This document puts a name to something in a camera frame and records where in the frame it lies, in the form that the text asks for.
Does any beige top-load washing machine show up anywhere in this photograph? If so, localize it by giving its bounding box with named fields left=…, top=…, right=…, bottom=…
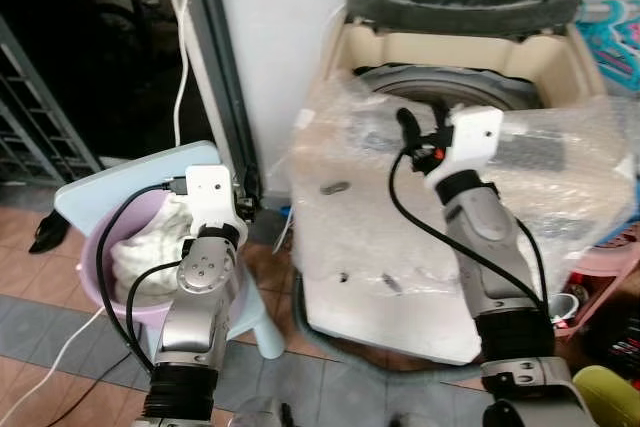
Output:
left=293, top=7, right=640, bottom=368

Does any clear bubble wrap sheet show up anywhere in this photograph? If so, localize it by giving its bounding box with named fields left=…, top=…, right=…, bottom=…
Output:
left=288, top=69, right=640, bottom=260

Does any white crumpled garment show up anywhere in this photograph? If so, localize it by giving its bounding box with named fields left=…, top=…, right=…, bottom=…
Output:
left=108, top=195, right=199, bottom=310

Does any light blue plastic stool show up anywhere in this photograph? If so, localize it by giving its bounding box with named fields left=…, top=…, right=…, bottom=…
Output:
left=54, top=140, right=287, bottom=361

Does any pink plastic basin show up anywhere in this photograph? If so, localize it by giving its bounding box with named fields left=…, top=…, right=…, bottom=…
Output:
left=78, top=187, right=267, bottom=330

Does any black slipper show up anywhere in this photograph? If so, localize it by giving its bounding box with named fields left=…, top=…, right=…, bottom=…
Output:
left=29, top=211, right=78, bottom=255

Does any white cup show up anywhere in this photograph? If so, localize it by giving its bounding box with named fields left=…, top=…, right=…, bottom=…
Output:
left=547, top=292, right=583, bottom=328

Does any pink plastic laundry basket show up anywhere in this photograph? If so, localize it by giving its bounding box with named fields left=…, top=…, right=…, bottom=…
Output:
left=553, top=219, right=640, bottom=336

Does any black storage crate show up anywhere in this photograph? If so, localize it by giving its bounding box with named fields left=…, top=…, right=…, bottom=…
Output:
left=578, top=292, right=640, bottom=373

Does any yellow-green plastic bin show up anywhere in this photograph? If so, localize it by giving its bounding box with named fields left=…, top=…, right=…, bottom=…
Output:
left=571, top=365, right=640, bottom=427

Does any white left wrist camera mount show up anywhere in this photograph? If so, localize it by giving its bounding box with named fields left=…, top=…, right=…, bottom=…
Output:
left=183, top=165, right=245, bottom=240

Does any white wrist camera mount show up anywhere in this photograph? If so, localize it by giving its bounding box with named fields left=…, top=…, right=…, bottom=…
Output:
left=183, top=165, right=245, bottom=240
left=424, top=107, right=504, bottom=184

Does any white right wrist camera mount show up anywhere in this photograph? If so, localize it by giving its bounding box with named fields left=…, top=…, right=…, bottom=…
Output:
left=424, top=107, right=504, bottom=184

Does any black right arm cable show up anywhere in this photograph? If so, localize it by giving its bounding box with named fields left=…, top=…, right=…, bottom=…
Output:
left=387, top=145, right=553, bottom=320

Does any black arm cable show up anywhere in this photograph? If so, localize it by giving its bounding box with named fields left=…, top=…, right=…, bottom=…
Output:
left=387, top=145, right=553, bottom=320
left=94, top=179, right=193, bottom=350

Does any dark grey door frame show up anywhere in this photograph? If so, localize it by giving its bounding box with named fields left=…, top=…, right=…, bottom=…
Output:
left=188, top=0, right=265, bottom=200

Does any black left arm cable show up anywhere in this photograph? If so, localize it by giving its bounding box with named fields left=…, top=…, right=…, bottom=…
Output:
left=94, top=179, right=193, bottom=350

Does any white wall cable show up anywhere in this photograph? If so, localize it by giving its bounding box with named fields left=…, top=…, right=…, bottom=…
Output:
left=154, top=0, right=197, bottom=150

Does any white floor cable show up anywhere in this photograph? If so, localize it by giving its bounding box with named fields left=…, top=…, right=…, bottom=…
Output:
left=0, top=305, right=107, bottom=427

